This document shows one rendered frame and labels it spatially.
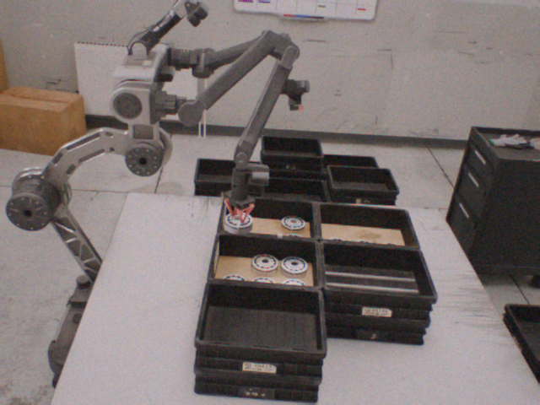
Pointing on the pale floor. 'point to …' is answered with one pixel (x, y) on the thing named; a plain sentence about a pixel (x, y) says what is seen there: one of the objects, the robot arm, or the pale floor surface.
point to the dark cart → (498, 204)
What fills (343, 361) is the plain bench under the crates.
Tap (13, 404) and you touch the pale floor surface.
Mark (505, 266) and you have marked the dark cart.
